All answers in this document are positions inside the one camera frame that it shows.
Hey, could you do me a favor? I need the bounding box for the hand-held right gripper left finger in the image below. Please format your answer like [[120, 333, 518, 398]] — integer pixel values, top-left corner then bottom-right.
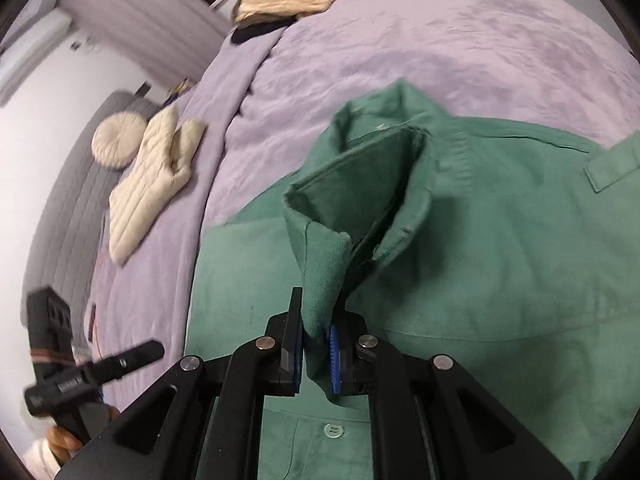
[[55, 287, 306, 480]]

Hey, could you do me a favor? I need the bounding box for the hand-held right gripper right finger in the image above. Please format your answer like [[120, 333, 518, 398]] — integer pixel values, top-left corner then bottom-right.
[[327, 305, 576, 480]]

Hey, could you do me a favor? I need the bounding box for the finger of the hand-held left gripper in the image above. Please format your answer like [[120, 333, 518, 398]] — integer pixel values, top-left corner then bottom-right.
[[92, 341, 166, 386]]

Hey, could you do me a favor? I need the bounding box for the green button shirt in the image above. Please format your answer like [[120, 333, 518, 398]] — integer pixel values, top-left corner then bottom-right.
[[185, 79, 640, 480]]

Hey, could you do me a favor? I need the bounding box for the person's left hand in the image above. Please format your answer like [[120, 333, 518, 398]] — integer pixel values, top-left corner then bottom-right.
[[47, 406, 122, 463]]

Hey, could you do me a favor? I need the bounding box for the grey padded headboard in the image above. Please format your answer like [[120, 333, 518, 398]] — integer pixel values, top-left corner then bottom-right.
[[22, 91, 166, 331]]

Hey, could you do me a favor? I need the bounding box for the round cream cushion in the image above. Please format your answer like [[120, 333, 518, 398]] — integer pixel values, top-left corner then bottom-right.
[[92, 113, 147, 172]]

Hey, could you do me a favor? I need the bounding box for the purple bed blanket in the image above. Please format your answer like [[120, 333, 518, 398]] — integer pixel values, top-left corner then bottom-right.
[[87, 0, 640, 411]]

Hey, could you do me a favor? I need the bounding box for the folded black cloth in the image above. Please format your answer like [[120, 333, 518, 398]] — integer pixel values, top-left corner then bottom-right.
[[231, 16, 297, 45]]

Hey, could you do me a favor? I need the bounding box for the white pleated curtain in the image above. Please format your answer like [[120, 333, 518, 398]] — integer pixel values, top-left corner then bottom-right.
[[55, 0, 236, 91]]

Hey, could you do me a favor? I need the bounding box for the cream cable knit sweater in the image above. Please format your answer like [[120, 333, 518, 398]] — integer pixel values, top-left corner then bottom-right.
[[108, 105, 207, 267]]

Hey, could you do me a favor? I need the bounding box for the white wall air conditioner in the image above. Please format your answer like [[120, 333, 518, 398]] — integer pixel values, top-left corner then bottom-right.
[[0, 8, 73, 106]]

